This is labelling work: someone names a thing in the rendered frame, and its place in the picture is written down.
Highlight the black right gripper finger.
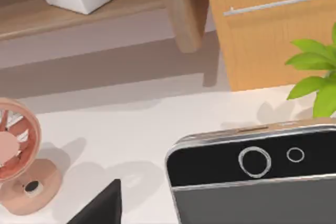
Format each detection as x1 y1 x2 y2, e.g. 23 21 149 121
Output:
66 178 122 224

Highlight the black and grey smartphone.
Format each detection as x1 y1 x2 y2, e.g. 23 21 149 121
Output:
165 119 336 224

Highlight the pink desk fan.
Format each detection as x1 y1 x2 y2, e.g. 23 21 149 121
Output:
0 97 63 216

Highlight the wooden open shelf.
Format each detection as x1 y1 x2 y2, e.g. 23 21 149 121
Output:
0 0 208 54

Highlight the wooden cupboard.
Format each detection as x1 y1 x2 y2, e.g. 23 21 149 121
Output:
203 0 336 92

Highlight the green leafy plant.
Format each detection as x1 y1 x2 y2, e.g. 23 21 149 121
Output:
285 22 336 119

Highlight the long metal handle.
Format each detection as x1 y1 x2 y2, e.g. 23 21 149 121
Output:
223 0 336 17

